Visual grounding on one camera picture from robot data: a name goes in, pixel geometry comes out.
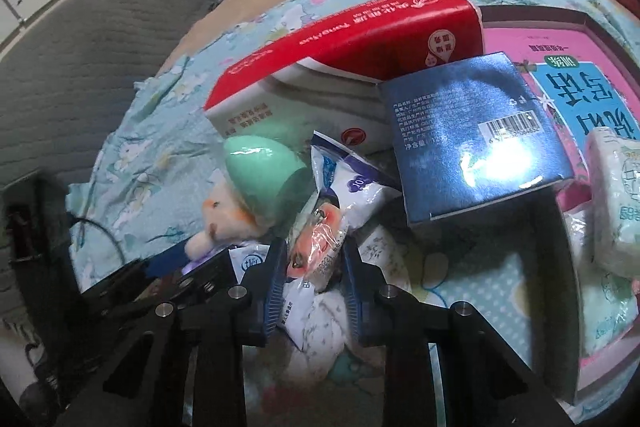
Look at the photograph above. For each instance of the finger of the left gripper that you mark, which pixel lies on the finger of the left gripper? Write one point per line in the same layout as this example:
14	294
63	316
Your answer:
175	260

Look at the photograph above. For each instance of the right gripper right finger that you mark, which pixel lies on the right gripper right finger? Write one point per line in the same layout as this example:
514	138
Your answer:
367	298

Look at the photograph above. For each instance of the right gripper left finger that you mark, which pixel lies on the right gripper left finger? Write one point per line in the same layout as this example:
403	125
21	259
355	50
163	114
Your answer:
265	284

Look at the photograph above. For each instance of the white green tissue pack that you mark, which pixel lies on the white green tissue pack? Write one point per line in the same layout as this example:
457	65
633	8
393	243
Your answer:
613	165

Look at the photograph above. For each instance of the green makeup sponge egg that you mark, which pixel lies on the green makeup sponge egg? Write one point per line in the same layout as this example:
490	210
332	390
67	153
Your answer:
272	180

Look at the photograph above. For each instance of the white blue small sachet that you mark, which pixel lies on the white blue small sachet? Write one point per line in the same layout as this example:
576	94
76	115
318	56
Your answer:
349	182

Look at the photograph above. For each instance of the blue hello kitty sheet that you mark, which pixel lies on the blue hello kitty sheet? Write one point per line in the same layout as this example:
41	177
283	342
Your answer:
162	160

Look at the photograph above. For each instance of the dark blue box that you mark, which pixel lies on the dark blue box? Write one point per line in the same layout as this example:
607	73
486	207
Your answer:
468	135

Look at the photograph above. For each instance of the grey quilted headboard cushion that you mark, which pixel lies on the grey quilted headboard cushion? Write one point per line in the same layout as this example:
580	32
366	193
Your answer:
69	81

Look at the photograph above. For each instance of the red white tissue box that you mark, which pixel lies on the red white tissue box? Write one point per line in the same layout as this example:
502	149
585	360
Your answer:
324	76

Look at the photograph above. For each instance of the small green tissue pack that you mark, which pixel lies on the small green tissue pack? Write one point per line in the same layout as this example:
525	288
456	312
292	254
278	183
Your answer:
607	304

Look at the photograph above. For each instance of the pink book tray box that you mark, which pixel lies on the pink book tray box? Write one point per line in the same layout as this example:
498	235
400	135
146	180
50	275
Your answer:
583	79

